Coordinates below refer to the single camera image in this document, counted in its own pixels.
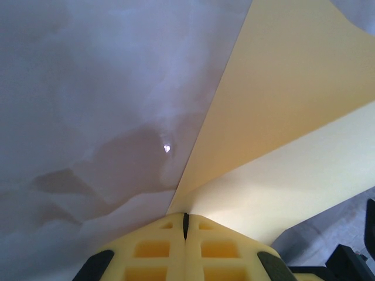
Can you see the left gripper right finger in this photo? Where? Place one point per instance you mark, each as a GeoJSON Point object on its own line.
{"type": "Point", "coordinates": [219, 251]}

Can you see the yellow square paper sheet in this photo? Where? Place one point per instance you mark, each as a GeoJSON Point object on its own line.
{"type": "Point", "coordinates": [278, 102]}

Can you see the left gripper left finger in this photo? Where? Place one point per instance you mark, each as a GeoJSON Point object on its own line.
{"type": "Point", "coordinates": [152, 251]}

